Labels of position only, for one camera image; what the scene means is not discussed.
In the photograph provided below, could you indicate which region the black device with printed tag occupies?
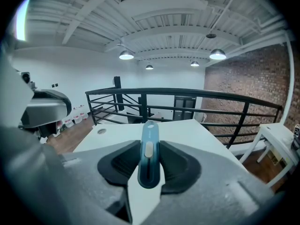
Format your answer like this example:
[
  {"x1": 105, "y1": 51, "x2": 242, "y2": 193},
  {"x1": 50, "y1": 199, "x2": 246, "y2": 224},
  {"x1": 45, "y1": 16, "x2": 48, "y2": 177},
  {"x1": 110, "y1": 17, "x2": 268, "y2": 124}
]
[{"x1": 290, "y1": 123, "x2": 300, "y2": 150}]

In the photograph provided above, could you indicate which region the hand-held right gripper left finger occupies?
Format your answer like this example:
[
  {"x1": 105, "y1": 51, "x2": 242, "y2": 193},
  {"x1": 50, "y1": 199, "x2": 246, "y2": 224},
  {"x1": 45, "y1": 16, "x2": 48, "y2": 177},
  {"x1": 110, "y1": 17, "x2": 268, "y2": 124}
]
[{"x1": 0, "y1": 125, "x2": 142, "y2": 225}]

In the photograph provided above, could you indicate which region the row of white jugs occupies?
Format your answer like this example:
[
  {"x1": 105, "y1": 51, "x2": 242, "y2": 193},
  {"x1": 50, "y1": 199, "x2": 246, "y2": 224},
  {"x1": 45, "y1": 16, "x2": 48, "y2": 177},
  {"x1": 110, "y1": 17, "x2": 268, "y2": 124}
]
[{"x1": 55, "y1": 105, "x2": 89, "y2": 136}]

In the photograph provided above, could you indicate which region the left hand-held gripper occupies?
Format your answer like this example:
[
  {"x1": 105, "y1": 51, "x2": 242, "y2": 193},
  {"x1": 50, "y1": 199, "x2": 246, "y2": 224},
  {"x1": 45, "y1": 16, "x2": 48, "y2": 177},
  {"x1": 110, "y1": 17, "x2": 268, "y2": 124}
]
[{"x1": 0, "y1": 40, "x2": 72, "y2": 129}]

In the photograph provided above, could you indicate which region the black double door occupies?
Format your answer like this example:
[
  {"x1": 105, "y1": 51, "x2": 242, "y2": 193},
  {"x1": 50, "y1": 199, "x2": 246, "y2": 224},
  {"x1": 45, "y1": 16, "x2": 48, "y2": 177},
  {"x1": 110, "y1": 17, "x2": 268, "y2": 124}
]
[{"x1": 173, "y1": 95, "x2": 197, "y2": 121}]

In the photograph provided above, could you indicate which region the large white table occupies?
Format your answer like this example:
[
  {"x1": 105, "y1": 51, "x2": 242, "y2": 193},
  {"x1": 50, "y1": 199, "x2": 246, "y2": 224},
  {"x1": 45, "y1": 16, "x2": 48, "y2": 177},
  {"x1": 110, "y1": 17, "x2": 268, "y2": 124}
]
[{"x1": 72, "y1": 119, "x2": 249, "y2": 225}]

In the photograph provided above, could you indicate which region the black metal railing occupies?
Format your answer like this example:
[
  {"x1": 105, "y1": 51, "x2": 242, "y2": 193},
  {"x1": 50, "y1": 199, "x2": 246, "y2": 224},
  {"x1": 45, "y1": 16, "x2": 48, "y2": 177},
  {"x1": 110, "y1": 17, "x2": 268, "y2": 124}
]
[{"x1": 84, "y1": 87, "x2": 284, "y2": 150}]

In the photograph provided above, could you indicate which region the black stair post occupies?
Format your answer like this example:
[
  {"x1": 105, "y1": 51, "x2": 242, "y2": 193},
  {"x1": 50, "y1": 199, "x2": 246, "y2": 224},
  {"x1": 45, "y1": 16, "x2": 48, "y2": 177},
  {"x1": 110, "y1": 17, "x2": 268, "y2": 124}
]
[{"x1": 113, "y1": 76, "x2": 125, "y2": 112}]

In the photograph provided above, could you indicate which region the white vertical pipe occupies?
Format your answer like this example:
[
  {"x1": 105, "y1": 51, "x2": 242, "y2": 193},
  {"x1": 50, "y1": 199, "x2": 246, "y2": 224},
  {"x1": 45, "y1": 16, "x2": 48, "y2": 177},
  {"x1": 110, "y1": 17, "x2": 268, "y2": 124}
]
[{"x1": 279, "y1": 30, "x2": 296, "y2": 127}]

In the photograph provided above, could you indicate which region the blue utility knife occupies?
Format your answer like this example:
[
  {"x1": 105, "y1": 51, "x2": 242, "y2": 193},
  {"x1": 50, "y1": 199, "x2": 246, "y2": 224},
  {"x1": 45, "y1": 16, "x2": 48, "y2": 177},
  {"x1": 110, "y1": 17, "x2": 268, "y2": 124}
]
[{"x1": 136, "y1": 120, "x2": 163, "y2": 188}]

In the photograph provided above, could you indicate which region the small white table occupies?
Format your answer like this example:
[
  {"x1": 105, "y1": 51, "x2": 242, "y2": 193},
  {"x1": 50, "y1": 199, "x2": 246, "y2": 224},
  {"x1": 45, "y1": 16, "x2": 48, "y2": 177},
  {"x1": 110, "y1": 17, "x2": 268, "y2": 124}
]
[{"x1": 238, "y1": 123, "x2": 299, "y2": 188}]

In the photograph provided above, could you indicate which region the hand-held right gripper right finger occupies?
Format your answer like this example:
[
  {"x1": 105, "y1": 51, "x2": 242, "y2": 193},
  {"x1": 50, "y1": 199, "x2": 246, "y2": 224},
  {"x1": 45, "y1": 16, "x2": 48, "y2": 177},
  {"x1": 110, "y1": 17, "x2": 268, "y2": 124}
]
[{"x1": 140, "y1": 140, "x2": 282, "y2": 225}]

